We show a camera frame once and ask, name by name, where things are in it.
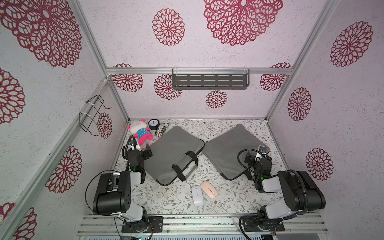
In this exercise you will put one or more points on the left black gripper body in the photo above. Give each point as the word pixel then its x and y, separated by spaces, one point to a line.
pixel 141 152

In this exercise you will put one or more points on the grey metal wall shelf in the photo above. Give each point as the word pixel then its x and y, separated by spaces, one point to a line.
pixel 212 81

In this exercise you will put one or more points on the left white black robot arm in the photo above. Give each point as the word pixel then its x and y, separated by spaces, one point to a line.
pixel 113 195

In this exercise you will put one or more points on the grey laptop bag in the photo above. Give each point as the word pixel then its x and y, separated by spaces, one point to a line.
pixel 173 153
pixel 222 152

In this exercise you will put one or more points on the pink white plush toy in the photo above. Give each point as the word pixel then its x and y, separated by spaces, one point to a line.
pixel 140 130

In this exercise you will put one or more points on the aluminium front rail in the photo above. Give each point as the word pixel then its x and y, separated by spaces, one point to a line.
pixel 219 224

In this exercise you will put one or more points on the black wire wall rack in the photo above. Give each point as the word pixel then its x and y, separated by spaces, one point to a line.
pixel 96 121

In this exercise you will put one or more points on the small striped tool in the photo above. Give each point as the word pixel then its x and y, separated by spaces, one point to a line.
pixel 162 129

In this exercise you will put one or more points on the black round gauge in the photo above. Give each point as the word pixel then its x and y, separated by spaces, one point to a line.
pixel 154 124

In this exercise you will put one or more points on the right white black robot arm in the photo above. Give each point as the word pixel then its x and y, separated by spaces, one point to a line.
pixel 300 193

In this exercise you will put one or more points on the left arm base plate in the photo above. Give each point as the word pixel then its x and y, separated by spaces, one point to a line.
pixel 152 224

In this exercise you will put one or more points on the pink computer mouse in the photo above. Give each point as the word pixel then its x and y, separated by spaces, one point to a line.
pixel 209 190

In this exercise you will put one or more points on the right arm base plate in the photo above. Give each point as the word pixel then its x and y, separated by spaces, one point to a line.
pixel 253 224

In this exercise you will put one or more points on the white computer mouse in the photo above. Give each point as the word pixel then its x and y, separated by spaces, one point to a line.
pixel 197 195

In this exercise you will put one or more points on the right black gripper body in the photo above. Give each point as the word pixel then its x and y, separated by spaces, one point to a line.
pixel 256 158

